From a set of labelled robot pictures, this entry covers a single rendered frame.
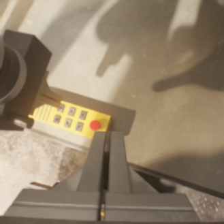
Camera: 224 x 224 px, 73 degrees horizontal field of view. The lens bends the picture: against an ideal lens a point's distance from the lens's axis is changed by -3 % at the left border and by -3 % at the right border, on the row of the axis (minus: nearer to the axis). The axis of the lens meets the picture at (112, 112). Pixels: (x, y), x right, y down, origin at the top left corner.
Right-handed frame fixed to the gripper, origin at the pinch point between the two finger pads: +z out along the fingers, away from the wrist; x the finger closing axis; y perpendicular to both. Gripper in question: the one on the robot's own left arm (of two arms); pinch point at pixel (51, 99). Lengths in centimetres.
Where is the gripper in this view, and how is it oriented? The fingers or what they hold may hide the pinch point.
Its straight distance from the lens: 34.7
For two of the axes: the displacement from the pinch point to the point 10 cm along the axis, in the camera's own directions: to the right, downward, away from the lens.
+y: 9.5, 2.9, -1.6
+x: 3.0, -9.5, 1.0
